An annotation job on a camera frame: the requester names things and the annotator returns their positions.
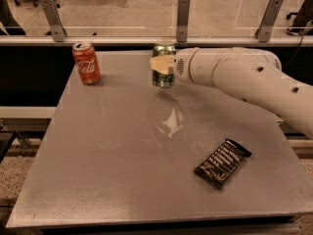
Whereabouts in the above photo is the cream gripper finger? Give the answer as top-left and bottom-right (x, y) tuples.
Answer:
(150, 55), (174, 74)

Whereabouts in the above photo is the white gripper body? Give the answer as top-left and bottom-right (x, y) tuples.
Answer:
(173, 48), (199, 84)

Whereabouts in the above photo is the green soda can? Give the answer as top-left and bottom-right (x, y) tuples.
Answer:
(153, 44), (176, 88)

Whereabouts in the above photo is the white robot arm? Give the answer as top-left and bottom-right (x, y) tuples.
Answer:
(150, 47), (313, 139)

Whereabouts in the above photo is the red Coca-Cola can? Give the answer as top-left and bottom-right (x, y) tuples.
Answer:
(72, 42), (101, 85)

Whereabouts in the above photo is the black snack bar wrapper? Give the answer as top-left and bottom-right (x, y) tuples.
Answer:
(194, 138), (252, 189)

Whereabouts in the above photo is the metal railing beam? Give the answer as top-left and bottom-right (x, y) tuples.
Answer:
(0, 35), (313, 47)

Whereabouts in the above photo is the middle metal glass bracket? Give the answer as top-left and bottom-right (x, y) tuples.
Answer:
(176, 0), (190, 42)

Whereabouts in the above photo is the metal glass bracket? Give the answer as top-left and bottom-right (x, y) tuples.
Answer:
(39, 0), (67, 42)
(254, 0), (284, 43)
(176, 0), (190, 42)

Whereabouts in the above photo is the right metal glass bracket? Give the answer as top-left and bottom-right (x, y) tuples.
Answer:
(254, 0), (284, 43)

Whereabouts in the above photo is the left metal glass bracket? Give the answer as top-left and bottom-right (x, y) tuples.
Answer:
(39, 0), (67, 42)

